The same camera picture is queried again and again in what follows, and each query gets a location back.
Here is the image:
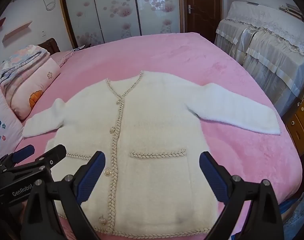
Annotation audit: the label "pink flower print pillow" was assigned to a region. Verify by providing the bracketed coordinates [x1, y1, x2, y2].
[0, 55, 61, 120]

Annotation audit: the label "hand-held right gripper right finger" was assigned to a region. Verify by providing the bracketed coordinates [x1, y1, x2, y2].
[199, 151, 284, 240]

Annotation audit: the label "pink plush bed blanket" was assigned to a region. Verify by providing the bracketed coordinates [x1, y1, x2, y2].
[16, 32, 303, 240]

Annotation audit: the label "white fluffy cardigan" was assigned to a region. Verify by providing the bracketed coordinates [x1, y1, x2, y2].
[22, 70, 281, 237]

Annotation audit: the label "floral sliding door wardrobe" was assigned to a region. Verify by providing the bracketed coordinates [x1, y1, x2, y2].
[57, 0, 186, 49]

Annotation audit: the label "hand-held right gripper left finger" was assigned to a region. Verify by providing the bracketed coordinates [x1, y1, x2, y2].
[20, 151, 106, 240]

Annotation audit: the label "stack of books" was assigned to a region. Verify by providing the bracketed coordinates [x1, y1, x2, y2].
[279, 3, 304, 20]

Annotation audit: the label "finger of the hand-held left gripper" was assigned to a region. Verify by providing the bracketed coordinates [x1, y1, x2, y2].
[0, 144, 36, 168]
[30, 144, 67, 173]

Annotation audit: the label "folded floral quilt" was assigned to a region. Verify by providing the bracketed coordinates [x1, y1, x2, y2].
[0, 44, 51, 85]

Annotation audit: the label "pink wall shelf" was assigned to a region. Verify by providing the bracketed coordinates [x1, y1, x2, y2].
[2, 21, 33, 43]

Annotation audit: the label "brown wooden headboard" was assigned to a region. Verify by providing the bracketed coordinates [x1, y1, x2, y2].
[37, 38, 60, 55]

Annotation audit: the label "brown wooden door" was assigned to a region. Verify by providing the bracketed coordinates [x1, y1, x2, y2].
[183, 0, 222, 43]

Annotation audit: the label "pink cartoon print cushion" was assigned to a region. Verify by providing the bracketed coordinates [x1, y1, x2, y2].
[0, 82, 24, 160]

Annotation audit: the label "wooden drawer cabinet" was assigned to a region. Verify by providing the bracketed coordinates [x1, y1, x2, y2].
[283, 90, 304, 155]

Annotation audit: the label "person's blue jeans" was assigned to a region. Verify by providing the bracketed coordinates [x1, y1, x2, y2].
[279, 192, 304, 240]

